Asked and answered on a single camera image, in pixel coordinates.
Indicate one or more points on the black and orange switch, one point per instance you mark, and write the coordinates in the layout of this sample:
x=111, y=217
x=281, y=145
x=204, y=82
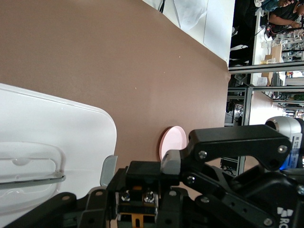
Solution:
x=137, y=206

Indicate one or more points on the white sheet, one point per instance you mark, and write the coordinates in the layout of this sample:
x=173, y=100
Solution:
x=213, y=23

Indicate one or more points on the aluminium frame rack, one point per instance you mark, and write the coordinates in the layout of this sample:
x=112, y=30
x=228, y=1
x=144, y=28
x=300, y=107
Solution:
x=247, y=104

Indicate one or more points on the brown table mat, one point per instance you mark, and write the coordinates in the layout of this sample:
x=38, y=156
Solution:
x=95, y=47

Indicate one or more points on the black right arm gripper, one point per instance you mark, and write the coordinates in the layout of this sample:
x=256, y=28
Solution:
x=285, y=202

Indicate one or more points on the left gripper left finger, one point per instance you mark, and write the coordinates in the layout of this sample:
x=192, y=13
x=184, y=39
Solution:
x=83, y=209

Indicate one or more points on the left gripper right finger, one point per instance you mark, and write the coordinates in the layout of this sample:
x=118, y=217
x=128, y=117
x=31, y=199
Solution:
x=171, y=209

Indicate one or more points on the person in dark shirt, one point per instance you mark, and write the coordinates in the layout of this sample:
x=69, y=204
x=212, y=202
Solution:
x=282, y=17

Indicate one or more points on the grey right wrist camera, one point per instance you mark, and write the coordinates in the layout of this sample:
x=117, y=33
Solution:
x=285, y=123

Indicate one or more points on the pink round plate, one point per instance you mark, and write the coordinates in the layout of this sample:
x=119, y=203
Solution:
x=174, y=137

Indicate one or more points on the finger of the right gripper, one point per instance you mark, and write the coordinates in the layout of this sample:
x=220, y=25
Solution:
x=237, y=140

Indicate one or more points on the white lidded storage box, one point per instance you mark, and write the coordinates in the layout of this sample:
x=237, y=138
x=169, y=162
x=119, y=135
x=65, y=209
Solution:
x=47, y=123

